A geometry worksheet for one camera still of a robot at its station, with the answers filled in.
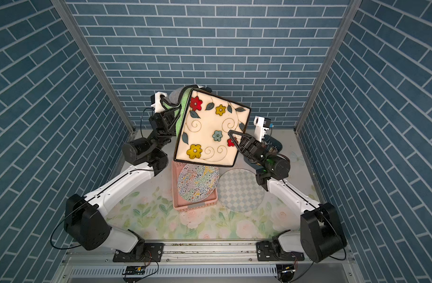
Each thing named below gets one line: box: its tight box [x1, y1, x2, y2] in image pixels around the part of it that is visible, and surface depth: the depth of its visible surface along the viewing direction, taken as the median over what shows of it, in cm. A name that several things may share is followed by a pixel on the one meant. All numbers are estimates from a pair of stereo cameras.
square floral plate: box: [173, 87, 251, 167], surface depth 52 cm
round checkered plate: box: [217, 168, 265, 213], surface depth 93 cm
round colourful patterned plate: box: [177, 163, 220, 203], surface depth 92 cm
